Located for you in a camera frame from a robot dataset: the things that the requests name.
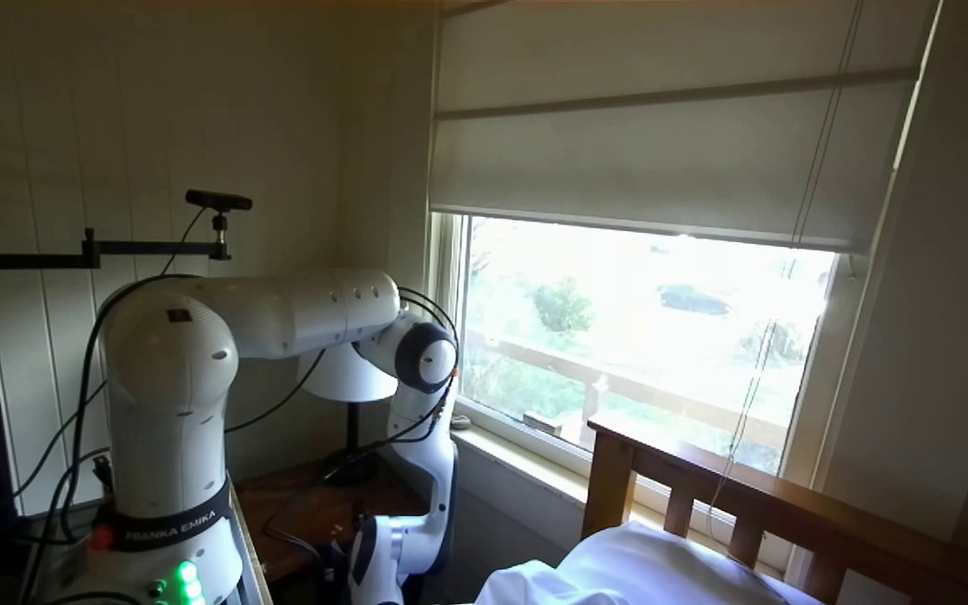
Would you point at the wooden railing outside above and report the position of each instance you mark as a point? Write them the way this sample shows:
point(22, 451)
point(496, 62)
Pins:
point(619, 388)

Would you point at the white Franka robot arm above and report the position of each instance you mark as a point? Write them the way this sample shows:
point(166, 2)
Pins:
point(171, 380)

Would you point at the wooden bunk bed frame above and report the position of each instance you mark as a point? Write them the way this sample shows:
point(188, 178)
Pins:
point(776, 509)

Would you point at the green shrub outside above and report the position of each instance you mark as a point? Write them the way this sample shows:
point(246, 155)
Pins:
point(562, 304)

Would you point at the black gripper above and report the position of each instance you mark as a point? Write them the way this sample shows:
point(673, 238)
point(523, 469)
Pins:
point(339, 572)

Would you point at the brown wooden table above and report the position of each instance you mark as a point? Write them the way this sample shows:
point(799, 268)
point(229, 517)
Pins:
point(295, 509)

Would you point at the black lamp with white shade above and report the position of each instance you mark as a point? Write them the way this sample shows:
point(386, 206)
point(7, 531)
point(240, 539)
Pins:
point(350, 375)

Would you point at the white framed window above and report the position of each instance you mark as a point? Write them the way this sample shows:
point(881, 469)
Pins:
point(640, 324)

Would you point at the black camera on mount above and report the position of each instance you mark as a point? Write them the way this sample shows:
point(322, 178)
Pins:
point(221, 203)

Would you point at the white bed sheet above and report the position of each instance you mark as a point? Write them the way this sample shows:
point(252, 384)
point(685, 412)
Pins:
point(640, 572)

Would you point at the beige roller blind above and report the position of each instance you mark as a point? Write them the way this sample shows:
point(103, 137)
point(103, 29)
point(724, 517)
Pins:
point(663, 124)

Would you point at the dark car outside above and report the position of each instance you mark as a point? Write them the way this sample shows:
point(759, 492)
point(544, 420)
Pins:
point(690, 302)

